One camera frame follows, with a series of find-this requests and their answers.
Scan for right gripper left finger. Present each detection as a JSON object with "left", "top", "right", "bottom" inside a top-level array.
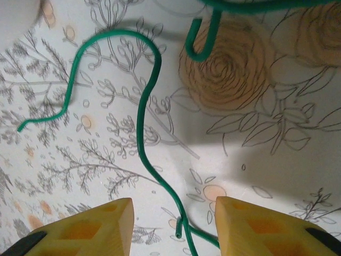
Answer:
[{"left": 0, "top": 197, "right": 134, "bottom": 256}]

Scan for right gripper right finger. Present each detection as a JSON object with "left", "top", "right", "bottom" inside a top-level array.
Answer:
[{"left": 215, "top": 196, "right": 341, "bottom": 256}]

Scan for green cable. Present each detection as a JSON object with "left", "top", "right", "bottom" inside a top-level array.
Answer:
[
  {"left": 16, "top": 29, "right": 199, "bottom": 256},
  {"left": 185, "top": 0, "right": 341, "bottom": 62},
  {"left": 174, "top": 217, "right": 221, "bottom": 247}
]

